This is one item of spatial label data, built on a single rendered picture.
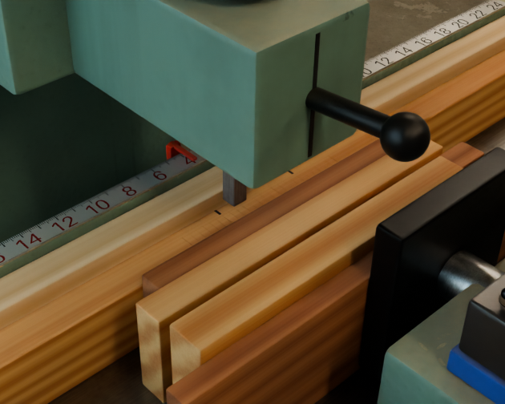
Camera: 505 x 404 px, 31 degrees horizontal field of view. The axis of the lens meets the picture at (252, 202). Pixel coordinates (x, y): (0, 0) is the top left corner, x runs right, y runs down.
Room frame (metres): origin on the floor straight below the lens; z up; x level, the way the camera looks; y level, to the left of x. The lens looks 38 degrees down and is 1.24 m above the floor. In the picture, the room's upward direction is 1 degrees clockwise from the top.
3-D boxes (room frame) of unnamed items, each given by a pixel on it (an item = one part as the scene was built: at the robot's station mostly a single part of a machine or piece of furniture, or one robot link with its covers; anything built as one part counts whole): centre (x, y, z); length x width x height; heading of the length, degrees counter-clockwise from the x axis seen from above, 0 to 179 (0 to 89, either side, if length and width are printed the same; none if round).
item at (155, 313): (0.36, -0.03, 0.93); 0.20 x 0.02 x 0.06; 134
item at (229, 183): (0.38, 0.01, 0.97); 0.01 x 0.01 x 0.05; 44
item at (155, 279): (0.38, -0.02, 0.92); 0.19 x 0.02 x 0.05; 134
